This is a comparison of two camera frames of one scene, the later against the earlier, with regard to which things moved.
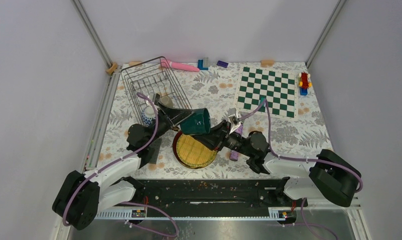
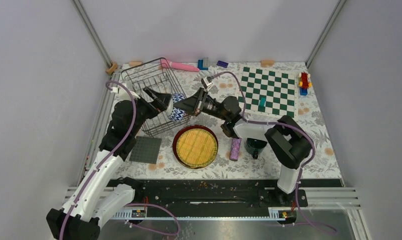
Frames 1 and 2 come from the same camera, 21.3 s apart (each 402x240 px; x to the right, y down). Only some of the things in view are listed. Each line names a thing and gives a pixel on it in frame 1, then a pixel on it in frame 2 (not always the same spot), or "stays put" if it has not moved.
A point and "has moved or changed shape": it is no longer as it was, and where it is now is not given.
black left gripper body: (164, 124) to (145, 110)
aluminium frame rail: (89, 27) stays put
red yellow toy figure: (304, 83) stays put
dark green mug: (199, 123) has moved or changed shape
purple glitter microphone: (234, 154) stays put
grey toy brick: (205, 61) stays put
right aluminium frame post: (332, 19) stays put
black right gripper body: (234, 141) to (211, 107)
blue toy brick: (200, 65) stays put
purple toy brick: (222, 64) stays put
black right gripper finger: (212, 139) to (188, 106)
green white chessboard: (279, 88) stays put
